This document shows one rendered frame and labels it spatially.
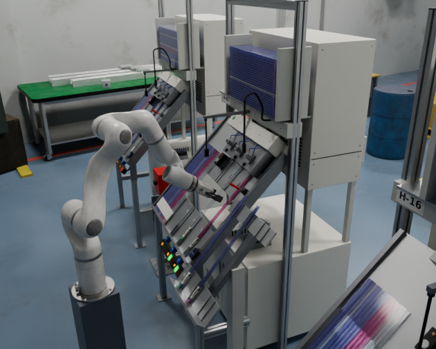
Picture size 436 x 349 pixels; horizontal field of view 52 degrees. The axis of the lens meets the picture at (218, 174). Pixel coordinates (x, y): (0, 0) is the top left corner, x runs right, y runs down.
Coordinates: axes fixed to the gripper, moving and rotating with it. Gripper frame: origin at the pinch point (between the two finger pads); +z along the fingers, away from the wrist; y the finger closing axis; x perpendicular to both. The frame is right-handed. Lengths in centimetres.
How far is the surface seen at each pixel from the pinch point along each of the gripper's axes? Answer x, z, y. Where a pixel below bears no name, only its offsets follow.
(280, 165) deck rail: -31.0, 8.7, -21.1
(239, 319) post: 38, 15, -48
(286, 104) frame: -56, -8, -23
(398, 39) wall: -362, 568, 600
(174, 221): 27.0, -3.9, 17.8
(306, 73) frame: -72, -7, -23
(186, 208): 17.4, -2.2, 16.6
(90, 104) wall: 57, 26, 471
